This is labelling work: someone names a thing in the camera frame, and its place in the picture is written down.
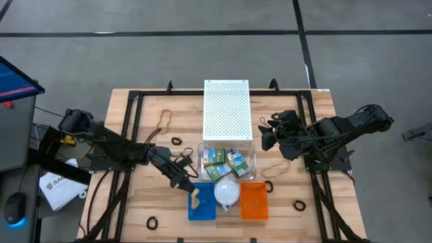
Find orange plastic basket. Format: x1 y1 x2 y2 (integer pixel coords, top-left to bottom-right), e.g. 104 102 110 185
240 182 270 221

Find white printed booklet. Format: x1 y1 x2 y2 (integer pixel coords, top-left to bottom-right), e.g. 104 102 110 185
38 158 89 212

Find monitor with blue screen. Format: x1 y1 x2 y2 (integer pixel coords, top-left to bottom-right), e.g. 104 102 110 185
0 55 46 104

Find black floor cable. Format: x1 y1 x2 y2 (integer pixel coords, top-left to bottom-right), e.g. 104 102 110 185
86 170 112 236

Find yellow cable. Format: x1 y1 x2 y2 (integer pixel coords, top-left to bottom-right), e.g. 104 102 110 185
59 134 94 159

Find black metal beam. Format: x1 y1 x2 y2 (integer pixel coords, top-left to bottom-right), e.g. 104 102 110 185
28 148 92 186

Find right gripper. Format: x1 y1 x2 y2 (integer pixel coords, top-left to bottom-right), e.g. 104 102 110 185
258 109 304 152

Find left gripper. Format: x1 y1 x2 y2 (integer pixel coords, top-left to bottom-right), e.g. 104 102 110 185
147 144 197 194

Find clear plastic bin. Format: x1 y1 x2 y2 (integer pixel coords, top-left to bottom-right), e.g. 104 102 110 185
196 141 257 182

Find black computer mouse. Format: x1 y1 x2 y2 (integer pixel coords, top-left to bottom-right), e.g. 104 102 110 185
3 192 28 226

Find grey cabinet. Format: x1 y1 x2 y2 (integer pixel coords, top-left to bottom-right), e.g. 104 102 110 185
0 94 38 173

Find green crayon box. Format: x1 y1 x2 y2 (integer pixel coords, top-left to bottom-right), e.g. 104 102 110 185
205 163 233 182
225 150 252 178
203 148 226 166

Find thin black cable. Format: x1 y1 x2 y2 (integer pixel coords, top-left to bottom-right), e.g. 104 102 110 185
406 130 432 146

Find blue plastic basket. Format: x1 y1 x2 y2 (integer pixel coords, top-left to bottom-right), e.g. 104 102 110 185
188 181 217 221

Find black floor device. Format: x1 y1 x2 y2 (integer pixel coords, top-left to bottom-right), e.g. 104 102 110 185
401 121 432 142

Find tan rubber band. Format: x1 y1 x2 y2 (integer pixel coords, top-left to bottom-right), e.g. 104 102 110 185
157 109 173 135
260 159 291 179
190 188 203 211

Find clear cup with white lid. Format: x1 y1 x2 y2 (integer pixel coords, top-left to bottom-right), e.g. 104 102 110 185
213 179 241 213

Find white perforated metal stand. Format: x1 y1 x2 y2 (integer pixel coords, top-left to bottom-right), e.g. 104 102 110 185
202 79 253 142

